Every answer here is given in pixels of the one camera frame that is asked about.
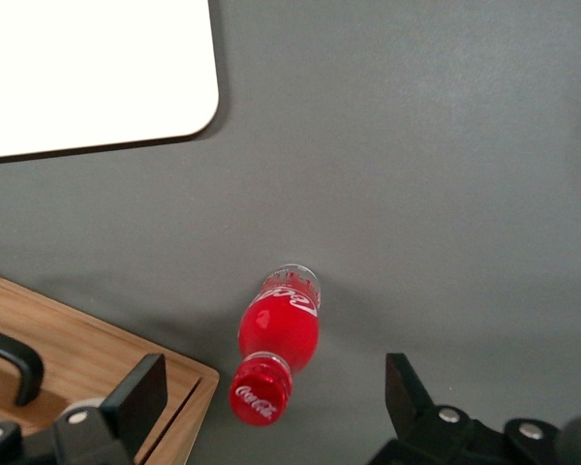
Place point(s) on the red coke bottle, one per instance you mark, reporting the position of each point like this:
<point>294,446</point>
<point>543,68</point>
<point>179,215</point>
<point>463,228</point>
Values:
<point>278,331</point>

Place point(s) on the white tray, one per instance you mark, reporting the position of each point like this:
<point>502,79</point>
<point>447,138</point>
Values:
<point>77,72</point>

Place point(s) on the wooden drawer cabinet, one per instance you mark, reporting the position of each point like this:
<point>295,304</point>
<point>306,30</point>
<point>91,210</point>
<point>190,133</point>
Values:
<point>101,339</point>

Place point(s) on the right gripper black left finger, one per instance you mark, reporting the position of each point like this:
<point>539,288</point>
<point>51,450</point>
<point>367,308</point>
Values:
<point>135,402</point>

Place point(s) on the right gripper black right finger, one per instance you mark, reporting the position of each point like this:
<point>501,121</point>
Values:
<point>411,402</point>

